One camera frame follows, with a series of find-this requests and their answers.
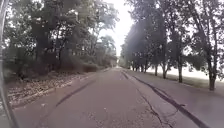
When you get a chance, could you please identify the leaf-littered ground verge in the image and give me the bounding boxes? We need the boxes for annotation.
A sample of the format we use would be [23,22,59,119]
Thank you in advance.
[3,69,103,110]

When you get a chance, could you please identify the dense wood of trees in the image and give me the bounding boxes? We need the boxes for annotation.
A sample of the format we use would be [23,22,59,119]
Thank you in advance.
[0,0,120,81]

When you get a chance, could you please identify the grey asphalt road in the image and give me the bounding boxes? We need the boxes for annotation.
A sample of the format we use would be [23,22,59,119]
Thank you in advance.
[0,67,224,128]

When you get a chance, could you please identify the row of trees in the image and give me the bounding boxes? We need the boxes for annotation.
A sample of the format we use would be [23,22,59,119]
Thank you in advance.
[118,0,224,92]

